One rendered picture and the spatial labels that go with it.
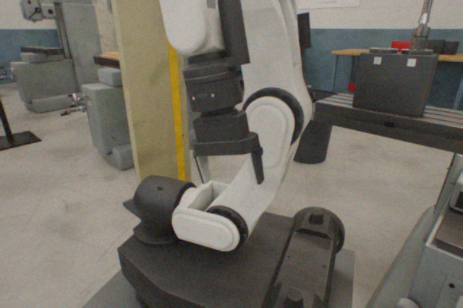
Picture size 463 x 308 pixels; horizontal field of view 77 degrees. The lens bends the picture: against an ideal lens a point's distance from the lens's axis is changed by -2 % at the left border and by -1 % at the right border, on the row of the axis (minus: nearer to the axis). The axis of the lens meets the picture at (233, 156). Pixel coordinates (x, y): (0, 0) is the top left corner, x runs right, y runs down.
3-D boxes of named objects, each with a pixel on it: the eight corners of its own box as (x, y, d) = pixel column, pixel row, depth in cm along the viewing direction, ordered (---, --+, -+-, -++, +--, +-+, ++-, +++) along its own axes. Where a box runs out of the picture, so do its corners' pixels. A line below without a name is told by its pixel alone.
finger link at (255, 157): (255, 186, 50) (249, 152, 48) (260, 178, 53) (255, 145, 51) (263, 186, 49) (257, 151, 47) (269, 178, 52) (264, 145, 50)
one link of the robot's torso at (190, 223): (172, 241, 87) (168, 204, 82) (203, 207, 104) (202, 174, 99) (236, 261, 80) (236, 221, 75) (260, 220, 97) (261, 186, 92)
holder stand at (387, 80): (419, 116, 95) (437, 51, 87) (351, 106, 107) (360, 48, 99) (425, 109, 104) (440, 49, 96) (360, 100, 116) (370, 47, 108)
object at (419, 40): (406, 49, 94) (411, 30, 92) (410, 48, 98) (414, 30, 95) (423, 50, 91) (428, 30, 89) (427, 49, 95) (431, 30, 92)
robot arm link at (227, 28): (174, 90, 46) (156, 12, 43) (206, 81, 55) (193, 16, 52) (241, 79, 41) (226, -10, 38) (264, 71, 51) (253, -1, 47)
